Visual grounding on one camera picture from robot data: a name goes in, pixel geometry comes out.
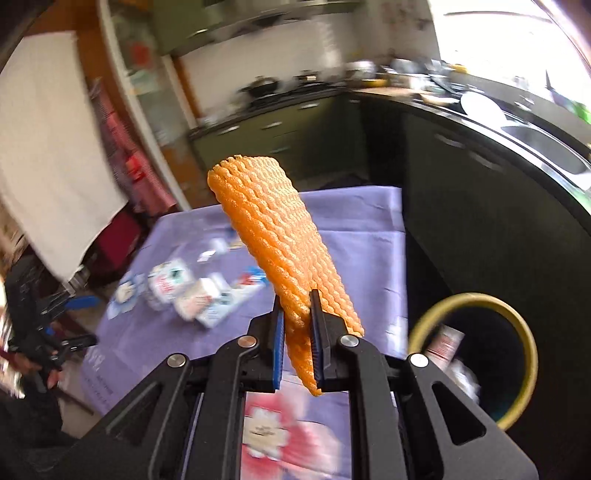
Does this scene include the orange foam fruit net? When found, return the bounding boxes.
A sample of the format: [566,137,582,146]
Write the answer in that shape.
[207,155,365,396]

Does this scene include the yellow rimmed trash bin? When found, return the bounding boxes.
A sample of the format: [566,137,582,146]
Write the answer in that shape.
[408,293,538,430]

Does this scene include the green kitchen cabinets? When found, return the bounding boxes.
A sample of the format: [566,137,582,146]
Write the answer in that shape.
[186,87,591,301]

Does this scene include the person's hand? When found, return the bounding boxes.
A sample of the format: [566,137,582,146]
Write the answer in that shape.
[11,350,63,391]

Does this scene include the blue white toothpaste tube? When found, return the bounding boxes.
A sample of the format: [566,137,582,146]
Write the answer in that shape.
[195,267,269,329]

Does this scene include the purple floral tablecloth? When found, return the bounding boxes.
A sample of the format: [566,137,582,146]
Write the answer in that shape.
[82,186,407,479]

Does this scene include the pink printed paper packet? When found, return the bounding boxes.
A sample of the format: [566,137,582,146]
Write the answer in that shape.
[424,325,464,371]

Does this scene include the white hanging towel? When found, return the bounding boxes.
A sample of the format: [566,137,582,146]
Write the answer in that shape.
[1,31,127,282]

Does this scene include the white crumpled tissue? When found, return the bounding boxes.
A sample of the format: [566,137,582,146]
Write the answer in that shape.
[446,358,480,403]

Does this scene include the pink checked apron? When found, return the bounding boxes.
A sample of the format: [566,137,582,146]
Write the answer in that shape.
[89,78,176,217]

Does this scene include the black wok on stove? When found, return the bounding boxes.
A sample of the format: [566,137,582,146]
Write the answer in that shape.
[240,76,281,98]

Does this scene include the glass door wooden cabinet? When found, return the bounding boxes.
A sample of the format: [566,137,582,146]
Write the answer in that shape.
[95,0,214,211]

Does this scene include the stainless steel sink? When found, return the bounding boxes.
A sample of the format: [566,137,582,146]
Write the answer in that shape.
[502,124,590,183]

